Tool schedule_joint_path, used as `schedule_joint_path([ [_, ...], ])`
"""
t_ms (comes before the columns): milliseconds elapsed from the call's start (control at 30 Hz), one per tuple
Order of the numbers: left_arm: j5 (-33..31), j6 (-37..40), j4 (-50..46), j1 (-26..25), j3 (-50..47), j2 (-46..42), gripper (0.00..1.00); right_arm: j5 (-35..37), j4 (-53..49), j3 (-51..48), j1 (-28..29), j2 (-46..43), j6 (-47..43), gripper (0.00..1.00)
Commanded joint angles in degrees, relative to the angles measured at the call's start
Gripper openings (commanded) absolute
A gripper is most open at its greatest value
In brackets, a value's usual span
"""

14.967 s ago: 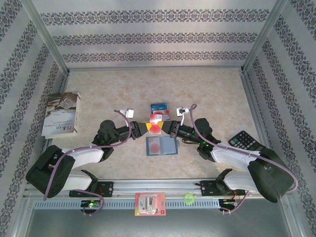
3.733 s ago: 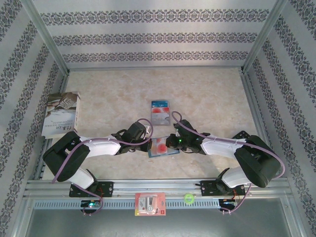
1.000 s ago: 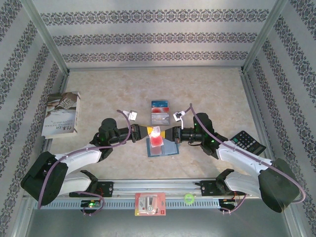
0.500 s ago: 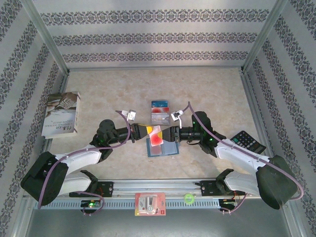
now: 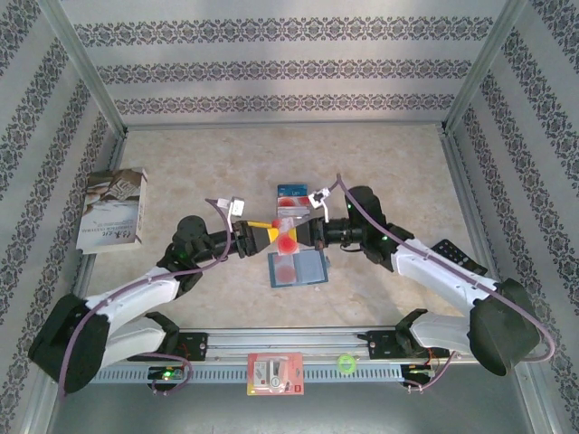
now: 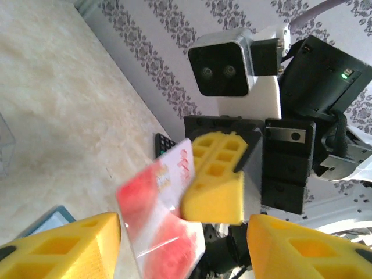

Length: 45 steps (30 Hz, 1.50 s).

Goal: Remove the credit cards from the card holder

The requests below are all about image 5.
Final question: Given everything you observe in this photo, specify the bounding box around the blue leather card holder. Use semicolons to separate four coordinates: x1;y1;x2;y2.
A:
266;250;329;289

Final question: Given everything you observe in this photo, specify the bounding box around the clear acrylic card stand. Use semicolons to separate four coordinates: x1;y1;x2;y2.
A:
274;182;314;222

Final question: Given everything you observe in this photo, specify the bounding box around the white book with photo cover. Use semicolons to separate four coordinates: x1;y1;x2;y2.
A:
75;166;149;255

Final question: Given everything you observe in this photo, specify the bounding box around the black remote control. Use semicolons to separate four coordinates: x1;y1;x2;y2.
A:
429;239;489;277

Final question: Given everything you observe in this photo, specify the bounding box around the red blister pack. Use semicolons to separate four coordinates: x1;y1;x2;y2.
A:
246;352;305;398

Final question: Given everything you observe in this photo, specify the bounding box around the small circuit board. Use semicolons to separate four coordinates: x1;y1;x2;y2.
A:
147;365;187;382
405;363;440;379

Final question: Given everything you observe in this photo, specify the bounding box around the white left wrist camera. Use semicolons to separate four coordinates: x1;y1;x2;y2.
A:
227;195;248;219

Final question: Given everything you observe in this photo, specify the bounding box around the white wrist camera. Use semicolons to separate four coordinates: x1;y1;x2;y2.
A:
227;195;248;219
308;187;332;212

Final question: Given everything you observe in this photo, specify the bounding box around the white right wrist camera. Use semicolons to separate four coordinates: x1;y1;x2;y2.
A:
308;187;332;212

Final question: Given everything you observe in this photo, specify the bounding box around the purple cable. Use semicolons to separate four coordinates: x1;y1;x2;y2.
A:
334;173;556;393
57;196;237;401

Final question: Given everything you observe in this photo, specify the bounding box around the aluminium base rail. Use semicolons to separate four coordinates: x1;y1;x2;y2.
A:
126;325;533;363

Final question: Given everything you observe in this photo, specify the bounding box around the aluminium side rail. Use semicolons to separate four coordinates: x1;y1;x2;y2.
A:
441;130;517;326
62;133;130;317

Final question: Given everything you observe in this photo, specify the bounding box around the slotted grey cable tray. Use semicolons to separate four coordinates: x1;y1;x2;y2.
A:
97;364;404;385

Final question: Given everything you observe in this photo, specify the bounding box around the aluminium frame corner post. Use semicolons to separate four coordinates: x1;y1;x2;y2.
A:
441;0;528;137
38;0;130;137

